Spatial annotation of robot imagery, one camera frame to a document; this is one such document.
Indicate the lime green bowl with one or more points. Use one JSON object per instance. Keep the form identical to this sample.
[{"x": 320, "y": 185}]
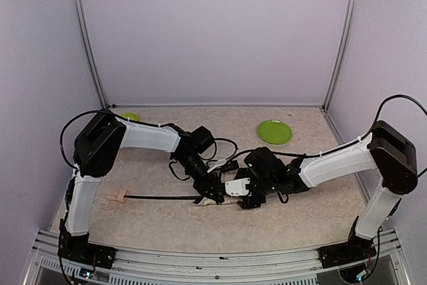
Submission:
[{"x": 130, "y": 116}]

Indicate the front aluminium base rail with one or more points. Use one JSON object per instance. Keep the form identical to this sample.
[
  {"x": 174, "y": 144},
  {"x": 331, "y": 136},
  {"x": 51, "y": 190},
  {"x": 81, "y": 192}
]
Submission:
[{"x": 133, "y": 266}]

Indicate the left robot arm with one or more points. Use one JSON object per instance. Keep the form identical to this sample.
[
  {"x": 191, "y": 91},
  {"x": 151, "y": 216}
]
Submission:
[{"x": 95, "y": 151}]

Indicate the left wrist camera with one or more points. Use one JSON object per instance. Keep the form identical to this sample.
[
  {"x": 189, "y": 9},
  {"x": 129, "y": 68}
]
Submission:
[{"x": 222, "y": 165}]

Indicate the green flat plate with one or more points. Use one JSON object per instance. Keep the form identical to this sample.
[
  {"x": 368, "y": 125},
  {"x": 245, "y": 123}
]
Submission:
[{"x": 274, "y": 132}]

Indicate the aluminium frame post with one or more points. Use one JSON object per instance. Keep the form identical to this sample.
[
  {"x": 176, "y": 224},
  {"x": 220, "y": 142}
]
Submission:
[
  {"x": 89, "y": 54},
  {"x": 341, "y": 54}
]

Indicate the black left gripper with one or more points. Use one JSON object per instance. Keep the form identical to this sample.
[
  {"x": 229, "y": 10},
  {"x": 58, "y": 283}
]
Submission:
[{"x": 209, "y": 187}]

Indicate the left aluminium frame post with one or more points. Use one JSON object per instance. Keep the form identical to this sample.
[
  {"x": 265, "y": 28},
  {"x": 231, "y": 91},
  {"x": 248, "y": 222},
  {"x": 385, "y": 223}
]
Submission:
[{"x": 89, "y": 54}]

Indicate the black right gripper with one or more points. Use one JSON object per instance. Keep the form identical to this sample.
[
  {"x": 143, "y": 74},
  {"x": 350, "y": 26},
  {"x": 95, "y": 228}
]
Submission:
[{"x": 252, "y": 199}]

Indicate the beige folding umbrella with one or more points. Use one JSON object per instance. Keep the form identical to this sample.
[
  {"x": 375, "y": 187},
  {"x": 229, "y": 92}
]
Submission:
[{"x": 123, "y": 196}]

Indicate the right aluminium frame post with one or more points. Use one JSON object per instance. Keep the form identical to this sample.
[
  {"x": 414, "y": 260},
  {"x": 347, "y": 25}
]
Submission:
[{"x": 341, "y": 54}]

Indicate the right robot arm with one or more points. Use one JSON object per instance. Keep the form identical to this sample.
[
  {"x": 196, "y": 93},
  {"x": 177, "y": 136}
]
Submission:
[{"x": 383, "y": 149}]

